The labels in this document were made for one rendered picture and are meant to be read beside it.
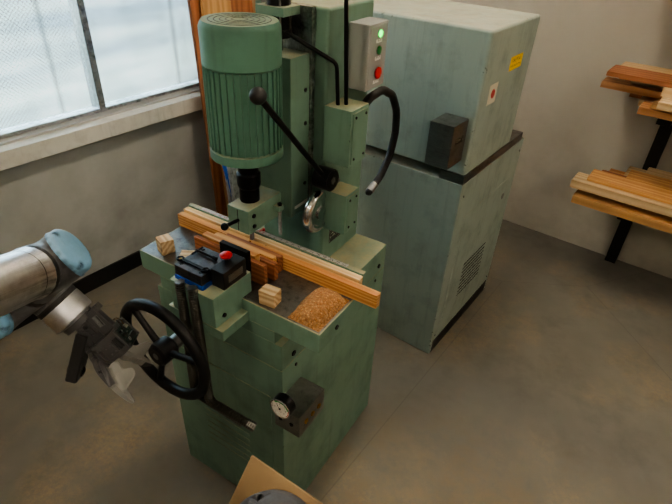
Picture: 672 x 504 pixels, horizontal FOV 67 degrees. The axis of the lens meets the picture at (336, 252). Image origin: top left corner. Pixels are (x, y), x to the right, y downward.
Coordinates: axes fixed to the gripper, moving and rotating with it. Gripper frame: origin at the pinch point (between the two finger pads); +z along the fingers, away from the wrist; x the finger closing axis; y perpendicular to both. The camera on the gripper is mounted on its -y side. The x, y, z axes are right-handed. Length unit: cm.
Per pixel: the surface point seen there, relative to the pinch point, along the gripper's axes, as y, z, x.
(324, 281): 41.9, 15.1, 19.9
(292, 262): 38.0, 7.3, 25.1
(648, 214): 160, 130, 125
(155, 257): 9.2, -16.0, 34.2
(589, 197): 147, 113, 141
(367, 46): 87, -21, 32
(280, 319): 29.8, 12.1, 10.0
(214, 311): 20.4, -0.1, 8.8
